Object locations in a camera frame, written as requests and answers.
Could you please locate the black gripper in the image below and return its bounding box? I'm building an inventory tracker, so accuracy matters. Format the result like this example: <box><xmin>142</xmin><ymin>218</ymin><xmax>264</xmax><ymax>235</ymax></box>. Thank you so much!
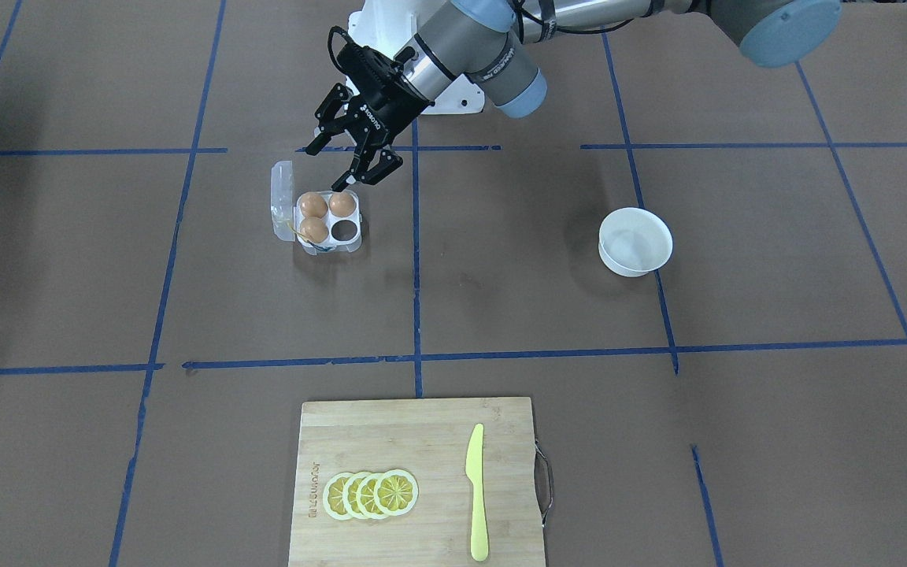
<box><xmin>302</xmin><ymin>43</ymin><xmax>431</xmax><ymax>191</ymax></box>

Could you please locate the brown egg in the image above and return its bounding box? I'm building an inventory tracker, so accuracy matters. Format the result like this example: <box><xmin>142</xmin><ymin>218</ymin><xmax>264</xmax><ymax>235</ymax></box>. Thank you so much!
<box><xmin>298</xmin><ymin>217</ymin><xmax>330</xmax><ymax>245</ymax></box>
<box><xmin>298</xmin><ymin>191</ymin><xmax>328</xmax><ymax>219</ymax></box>
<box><xmin>328</xmin><ymin>191</ymin><xmax>357</xmax><ymax>218</ymax></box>

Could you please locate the clear plastic egg box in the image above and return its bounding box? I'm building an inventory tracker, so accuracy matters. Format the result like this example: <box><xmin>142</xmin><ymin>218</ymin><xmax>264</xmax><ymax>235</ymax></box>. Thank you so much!
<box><xmin>269</xmin><ymin>161</ymin><xmax>363</xmax><ymax>256</ymax></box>

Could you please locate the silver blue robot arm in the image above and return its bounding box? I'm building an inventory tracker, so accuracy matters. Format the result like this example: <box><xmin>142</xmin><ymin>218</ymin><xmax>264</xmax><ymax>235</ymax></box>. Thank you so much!
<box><xmin>305</xmin><ymin>1</ymin><xmax>842</xmax><ymax>191</ymax></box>

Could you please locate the white ceramic bowl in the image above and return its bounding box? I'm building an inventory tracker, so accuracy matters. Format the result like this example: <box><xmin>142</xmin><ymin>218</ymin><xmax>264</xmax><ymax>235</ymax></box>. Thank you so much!
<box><xmin>598</xmin><ymin>207</ymin><xmax>673</xmax><ymax>279</ymax></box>

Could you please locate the bamboo cutting board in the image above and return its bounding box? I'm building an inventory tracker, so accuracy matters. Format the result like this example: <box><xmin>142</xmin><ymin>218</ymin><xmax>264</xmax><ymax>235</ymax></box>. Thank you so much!
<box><xmin>287</xmin><ymin>396</ymin><xmax>547</xmax><ymax>566</ymax></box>

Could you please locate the yellow plastic knife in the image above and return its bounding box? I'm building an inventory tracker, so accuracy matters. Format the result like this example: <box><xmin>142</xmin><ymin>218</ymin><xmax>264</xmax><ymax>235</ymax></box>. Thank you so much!
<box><xmin>465</xmin><ymin>423</ymin><xmax>490</xmax><ymax>562</ymax></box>

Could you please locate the yellow lemon slice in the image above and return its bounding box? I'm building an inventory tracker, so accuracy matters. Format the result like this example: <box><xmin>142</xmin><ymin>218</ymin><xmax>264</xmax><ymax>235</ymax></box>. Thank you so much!
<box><xmin>355</xmin><ymin>472</ymin><xmax>385</xmax><ymax>520</ymax></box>
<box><xmin>342</xmin><ymin>471</ymin><xmax>370</xmax><ymax>520</ymax></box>
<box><xmin>373</xmin><ymin>468</ymin><xmax>419</xmax><ymax>517</ymax></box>
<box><xmin>321</xmin><ymin>472</ymin><xmax>354</xmax><ymax>521</ymax></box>

